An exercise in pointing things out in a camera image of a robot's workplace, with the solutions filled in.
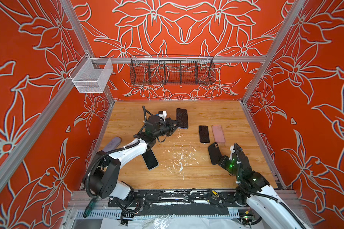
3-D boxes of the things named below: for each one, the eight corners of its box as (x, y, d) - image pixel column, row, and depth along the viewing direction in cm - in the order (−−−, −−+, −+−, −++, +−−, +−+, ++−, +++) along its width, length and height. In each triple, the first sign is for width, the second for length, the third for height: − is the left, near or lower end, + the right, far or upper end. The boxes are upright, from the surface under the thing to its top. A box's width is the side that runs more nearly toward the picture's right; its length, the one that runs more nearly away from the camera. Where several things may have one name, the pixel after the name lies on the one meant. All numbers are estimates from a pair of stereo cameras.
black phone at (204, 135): (200, 143, 96) (200, 141, 94) (197, 127, 105) (198, 125, 103) (210, 143, 96) (211, 141, 94) (207, 127, 105) (207, 125, 103)
